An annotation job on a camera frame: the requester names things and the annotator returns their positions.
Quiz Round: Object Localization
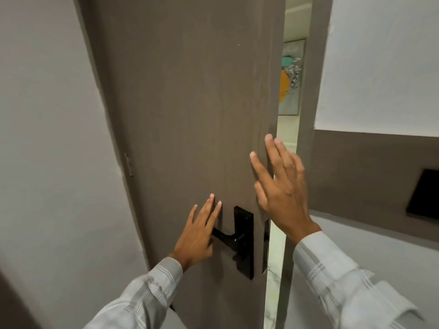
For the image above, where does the person's left hand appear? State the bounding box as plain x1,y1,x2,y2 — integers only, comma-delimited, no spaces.
170,193,223,272

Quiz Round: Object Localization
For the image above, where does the person's right hand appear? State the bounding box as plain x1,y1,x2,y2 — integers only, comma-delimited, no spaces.
250,134,322,245

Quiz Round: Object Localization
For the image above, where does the brown wooden door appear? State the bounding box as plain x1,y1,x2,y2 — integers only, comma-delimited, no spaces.
74,0,287,329

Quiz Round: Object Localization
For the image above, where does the person's left forearm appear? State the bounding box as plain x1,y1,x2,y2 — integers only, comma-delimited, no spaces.
84,257,184,329

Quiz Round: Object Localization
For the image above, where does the person's right forearm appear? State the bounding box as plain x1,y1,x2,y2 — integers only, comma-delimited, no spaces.
292,231,430,329

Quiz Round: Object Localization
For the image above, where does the black door latch plate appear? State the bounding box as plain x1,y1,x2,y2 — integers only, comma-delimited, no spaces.
262,219,271,275

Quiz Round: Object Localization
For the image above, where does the abstract framed painting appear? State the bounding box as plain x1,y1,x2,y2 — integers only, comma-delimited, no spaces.
277,39,307,116

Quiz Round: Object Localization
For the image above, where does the black lever door handle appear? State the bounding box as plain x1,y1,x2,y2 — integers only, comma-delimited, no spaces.
211,206,255,281

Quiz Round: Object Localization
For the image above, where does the brown wall panel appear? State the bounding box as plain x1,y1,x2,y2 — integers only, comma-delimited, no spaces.
310,129,439,242

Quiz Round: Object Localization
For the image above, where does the brown door frame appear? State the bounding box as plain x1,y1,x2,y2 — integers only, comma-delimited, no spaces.
274,0,334,329

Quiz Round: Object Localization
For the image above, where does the black wall switch plate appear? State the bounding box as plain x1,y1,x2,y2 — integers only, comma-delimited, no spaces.
406,168,439,222

